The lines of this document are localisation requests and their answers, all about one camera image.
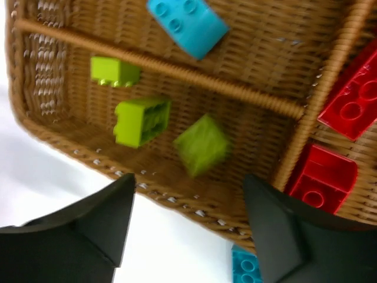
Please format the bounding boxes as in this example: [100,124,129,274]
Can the small lime lego brick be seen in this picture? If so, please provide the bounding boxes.
[90,56,141,87]

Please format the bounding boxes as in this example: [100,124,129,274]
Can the red rounded lego brick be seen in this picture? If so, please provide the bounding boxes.
[284,144,358,215]

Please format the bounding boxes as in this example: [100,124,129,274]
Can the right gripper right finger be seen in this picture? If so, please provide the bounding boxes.
[243,175,376,282]

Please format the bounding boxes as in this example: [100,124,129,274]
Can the lime green lego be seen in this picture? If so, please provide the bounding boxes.
[173,114,230,177]

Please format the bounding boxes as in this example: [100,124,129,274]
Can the brown wicker divided tray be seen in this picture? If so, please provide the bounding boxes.
[5,1,376,251]

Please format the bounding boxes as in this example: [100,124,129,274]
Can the long cyan lego brick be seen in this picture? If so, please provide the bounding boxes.
[232,245,263,283]

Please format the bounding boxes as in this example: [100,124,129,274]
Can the cyan rounded lego brick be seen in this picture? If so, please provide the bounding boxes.
[147,0,229,60]

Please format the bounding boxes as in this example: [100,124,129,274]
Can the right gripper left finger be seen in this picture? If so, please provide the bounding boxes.
[1,174,135,282]

